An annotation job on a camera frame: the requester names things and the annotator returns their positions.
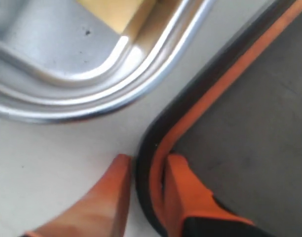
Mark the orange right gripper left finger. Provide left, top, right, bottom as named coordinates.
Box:
left=24, top=154, right=131, bottom=237

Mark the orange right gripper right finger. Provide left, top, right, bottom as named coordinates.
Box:
left=164, top=155, right=269, bottom=237

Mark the steel lunch box lid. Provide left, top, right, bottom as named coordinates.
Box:
left=136, top=0, right=302, bottom=237

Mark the yellow cheese block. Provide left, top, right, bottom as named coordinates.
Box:
left=78, top=0, right=156, bottom=36

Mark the steel two-compartment lunch box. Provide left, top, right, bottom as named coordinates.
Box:
left=0, top=0, right=214, bottom=123

